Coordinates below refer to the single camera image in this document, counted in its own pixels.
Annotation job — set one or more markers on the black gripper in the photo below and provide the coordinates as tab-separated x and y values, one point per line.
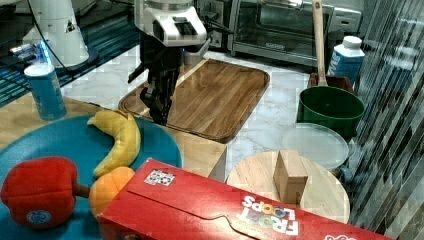
163	64

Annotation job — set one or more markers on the blue round plate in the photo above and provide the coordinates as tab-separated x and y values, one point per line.
86	146

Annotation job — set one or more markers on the clear plastic lid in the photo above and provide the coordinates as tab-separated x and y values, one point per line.
317	143

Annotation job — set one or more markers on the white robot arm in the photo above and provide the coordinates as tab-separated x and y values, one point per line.
171	35

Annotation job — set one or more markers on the green pot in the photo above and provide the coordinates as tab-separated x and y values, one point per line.
331	107

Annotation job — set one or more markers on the blue white milk carton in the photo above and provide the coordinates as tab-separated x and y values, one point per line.
347	59

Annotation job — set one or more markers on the red Froot Loops box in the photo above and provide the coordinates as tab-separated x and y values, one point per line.
162	202

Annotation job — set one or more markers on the orange plush fruit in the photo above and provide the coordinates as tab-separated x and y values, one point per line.
107	187

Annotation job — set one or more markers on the large wooden tray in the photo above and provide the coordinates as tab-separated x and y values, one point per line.
214	99

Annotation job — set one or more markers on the red plush apple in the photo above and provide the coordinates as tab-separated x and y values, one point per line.
41	193

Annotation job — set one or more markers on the small wooden block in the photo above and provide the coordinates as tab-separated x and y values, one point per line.
290	176

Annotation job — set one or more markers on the yellow plush banana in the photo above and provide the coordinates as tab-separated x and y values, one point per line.
127	139

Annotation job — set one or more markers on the round wooden board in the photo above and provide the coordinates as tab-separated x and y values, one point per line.
323	195

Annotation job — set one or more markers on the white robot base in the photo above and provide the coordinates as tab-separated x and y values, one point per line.
56	26

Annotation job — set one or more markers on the dark wooden box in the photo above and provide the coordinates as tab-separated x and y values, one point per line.
333	81

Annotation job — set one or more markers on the blue can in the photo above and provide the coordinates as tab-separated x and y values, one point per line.
46	91

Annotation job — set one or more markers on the silver toaster oven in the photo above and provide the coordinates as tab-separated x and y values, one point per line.
276	29

